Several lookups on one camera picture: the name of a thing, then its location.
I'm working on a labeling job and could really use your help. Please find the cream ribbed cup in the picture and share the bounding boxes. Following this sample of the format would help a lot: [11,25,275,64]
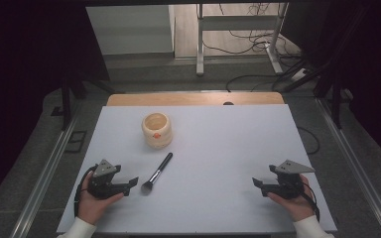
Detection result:
[141,112,174,150]

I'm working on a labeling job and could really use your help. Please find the black cable to table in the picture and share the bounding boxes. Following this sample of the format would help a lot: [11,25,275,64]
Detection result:
[225,73,281,93]

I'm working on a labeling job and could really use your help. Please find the black looped cable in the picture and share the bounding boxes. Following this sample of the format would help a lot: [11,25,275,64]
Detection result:
[297,126,321,156]

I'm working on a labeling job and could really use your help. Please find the white metal desk frame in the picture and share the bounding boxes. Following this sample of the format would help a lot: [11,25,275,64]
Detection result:
[195,3,290,77]

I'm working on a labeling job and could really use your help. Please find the black metal stand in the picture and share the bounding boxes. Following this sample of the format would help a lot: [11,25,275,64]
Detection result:
[313,73,345,130]
[59,67,117,131]

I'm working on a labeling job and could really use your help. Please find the dark curtain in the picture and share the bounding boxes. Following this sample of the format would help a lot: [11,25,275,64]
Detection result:
[0,0,111,212]
[280,0,381,163]

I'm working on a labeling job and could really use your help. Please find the person's left hand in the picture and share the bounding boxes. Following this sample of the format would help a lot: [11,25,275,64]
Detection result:
[76,187,125,226]

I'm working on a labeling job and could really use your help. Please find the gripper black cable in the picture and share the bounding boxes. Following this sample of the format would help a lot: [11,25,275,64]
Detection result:
[301,181,321,222]
[73,164,99,218]

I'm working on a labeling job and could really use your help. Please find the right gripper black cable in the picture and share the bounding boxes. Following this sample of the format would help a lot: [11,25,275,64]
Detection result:
[301,181,321,222]

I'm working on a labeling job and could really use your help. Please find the white table board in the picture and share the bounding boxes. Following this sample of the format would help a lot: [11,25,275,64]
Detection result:
[57,104,338,234]

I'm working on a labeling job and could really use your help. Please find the person's right hand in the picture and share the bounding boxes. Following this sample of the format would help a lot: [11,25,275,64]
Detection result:
[266,174,316,223]

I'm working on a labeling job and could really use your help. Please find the aluminium rail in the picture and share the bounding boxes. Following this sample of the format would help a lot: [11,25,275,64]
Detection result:
[9,117,79,238]
[315,97,381,238]

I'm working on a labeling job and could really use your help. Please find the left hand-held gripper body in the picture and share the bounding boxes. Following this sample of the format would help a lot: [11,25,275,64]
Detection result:
[86,159,129,200]

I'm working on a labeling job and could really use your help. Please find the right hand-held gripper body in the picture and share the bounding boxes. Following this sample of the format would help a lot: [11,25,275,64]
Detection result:
[269,159,317,200]

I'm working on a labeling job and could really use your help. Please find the white cabinet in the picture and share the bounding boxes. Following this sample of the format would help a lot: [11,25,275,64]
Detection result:
[85,4,177,57]

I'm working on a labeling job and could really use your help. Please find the white power strip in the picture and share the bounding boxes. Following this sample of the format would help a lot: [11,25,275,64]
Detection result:
[290,67,310,82]

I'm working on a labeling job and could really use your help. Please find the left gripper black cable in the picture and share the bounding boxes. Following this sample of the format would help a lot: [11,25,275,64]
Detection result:
[73,164,99,218]

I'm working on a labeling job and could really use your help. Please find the black makeup brush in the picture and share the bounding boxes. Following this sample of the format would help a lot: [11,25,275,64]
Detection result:
[140,152,174,196]

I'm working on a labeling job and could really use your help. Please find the black floor cable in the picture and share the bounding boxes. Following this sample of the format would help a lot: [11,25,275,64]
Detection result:
[200,29,274,56]

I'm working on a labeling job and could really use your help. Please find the black floor bracket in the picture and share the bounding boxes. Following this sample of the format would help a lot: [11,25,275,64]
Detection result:
[63,130,88,154]

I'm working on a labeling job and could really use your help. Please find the wooden table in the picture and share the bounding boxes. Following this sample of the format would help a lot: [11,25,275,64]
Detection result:
[106,91,286,107]

